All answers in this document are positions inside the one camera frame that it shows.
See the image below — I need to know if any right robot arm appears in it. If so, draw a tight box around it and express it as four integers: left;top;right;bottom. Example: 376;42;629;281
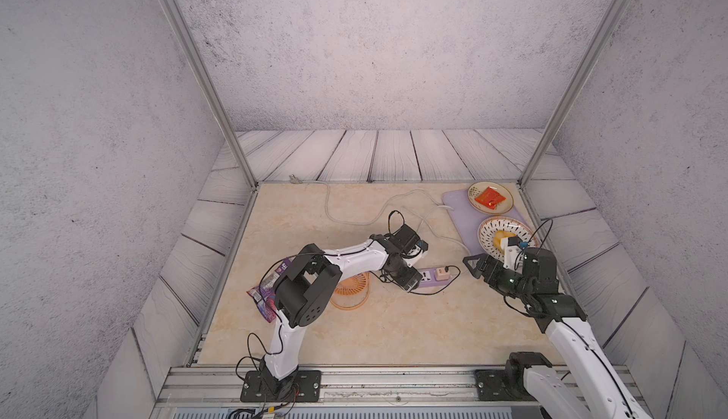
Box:
463;248;650;418

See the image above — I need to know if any black fan cable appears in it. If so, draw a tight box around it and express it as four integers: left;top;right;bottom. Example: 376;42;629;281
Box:
374;264;462;298

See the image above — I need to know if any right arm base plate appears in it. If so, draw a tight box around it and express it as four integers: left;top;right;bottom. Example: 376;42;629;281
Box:
474;369;529;402

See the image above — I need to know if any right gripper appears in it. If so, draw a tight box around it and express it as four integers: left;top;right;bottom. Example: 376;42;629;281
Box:
463;253;534;303

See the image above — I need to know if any white power strip cord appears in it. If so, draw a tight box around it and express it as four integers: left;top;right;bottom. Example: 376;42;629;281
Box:
288;175;473;250

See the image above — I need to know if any pink USB plug adapter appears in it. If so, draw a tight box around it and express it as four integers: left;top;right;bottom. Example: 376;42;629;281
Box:
435;267;451;282

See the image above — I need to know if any purple placemat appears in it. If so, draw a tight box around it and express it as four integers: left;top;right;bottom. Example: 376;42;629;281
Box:
442;184;537;255

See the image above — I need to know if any purple power strip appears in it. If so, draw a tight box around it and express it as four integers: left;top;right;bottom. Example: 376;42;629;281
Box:
419;267;456;288

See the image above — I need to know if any purple snack packet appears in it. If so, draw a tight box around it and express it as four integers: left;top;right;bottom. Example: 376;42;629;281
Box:
248;258;292;322

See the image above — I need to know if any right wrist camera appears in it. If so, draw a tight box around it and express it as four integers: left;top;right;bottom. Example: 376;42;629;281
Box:
502;235;528;272

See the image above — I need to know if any beige plate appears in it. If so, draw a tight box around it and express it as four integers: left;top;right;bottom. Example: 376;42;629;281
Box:
466;181;514;215

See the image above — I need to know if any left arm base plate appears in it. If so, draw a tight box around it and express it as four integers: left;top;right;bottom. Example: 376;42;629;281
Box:
240;370;322;403

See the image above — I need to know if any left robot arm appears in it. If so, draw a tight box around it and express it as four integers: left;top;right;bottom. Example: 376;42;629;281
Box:
258;224;428;388

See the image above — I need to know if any white patterned bowl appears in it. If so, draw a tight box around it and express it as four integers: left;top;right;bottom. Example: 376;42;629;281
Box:
478;217;540;262

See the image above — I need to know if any aluminium front rail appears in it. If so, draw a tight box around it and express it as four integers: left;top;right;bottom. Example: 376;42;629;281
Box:
152;366;542;418

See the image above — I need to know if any red packet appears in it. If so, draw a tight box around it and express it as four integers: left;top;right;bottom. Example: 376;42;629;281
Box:
475;187;506;210

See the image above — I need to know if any yellow food in bowl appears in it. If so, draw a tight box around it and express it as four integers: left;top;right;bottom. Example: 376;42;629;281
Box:
493;231;516;253

